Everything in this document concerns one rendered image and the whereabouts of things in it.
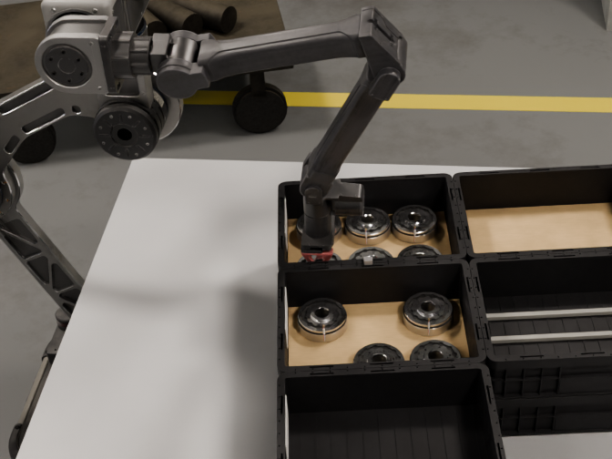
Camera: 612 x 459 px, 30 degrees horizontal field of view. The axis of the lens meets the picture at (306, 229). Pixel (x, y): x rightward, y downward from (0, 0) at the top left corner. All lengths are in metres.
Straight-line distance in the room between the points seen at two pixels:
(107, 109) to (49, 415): 0.66
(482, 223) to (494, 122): 1.83
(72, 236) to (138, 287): 1.34
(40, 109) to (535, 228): 1.16
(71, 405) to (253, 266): 0.57
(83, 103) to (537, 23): 2.89
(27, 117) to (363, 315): 0.89
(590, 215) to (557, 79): 2.07
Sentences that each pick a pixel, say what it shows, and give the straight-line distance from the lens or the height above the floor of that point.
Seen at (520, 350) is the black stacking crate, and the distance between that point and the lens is 2.37.
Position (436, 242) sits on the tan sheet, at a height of 0.83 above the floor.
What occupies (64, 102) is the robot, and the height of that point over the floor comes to 1.14.
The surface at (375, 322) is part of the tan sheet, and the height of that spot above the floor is 0.83.
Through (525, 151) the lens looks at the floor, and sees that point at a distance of 4.32.
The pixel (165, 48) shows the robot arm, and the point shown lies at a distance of 2.10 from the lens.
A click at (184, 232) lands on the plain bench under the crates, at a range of 2.89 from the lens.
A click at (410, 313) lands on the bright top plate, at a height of 0.86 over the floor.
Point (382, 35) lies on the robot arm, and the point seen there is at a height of 1.51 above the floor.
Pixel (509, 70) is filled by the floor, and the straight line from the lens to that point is 4.79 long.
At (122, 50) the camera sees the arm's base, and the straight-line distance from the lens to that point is 2.10.
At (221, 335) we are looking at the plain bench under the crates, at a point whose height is 0.70.
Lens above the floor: 2.52
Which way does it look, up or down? 40 degrees down
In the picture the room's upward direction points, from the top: 4 degrees counter-clockwise
